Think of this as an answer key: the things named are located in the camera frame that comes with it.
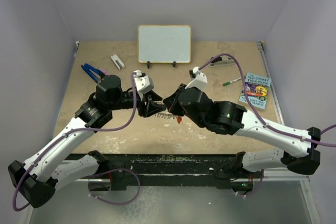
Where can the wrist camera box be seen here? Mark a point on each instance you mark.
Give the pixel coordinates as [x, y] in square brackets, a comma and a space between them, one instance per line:
[198, 79]
[143, 82]

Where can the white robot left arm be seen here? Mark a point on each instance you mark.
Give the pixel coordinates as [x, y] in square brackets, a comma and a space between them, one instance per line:
[40, 176]

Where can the large metal key ring disc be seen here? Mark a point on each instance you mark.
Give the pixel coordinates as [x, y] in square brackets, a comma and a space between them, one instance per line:
[165, 115]

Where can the small whiteboard on stand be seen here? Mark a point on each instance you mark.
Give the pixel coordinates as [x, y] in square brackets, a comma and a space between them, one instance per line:
[164, 44]

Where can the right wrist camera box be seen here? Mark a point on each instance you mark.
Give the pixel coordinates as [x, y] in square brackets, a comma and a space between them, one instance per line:
[198, 79]

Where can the green capped marker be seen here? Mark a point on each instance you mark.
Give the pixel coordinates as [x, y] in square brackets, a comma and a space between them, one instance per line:
[233, 81]

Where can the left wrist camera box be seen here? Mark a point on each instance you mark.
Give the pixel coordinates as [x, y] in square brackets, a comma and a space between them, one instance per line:
[143, 82]

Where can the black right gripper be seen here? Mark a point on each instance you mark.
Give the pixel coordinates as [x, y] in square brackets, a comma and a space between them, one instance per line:
[170, 102]

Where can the black grey stapler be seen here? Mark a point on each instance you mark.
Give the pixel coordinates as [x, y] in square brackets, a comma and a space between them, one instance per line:
[222, 61]

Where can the blue treehouse book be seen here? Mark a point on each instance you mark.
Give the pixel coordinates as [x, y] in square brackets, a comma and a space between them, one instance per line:
[257, 89]

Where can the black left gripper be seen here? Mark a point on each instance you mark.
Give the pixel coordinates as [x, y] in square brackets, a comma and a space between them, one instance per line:
[153, 106]

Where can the white staple remover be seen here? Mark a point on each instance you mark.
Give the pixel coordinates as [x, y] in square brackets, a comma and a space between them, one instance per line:
[117, 62]

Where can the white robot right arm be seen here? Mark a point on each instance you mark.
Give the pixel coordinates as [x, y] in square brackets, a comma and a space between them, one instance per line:
[293, 149]

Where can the pink eraser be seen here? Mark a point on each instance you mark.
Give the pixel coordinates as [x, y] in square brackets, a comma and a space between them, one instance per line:
[106, 73]

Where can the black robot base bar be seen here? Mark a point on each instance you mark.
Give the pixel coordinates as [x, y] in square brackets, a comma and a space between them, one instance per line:
[171, 163]

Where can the blue stapler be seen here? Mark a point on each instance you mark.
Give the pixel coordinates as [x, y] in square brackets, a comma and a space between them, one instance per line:
[94, 73]

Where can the aluminium frame rail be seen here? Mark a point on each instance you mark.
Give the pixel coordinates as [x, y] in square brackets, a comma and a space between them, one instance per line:
[283, 176]

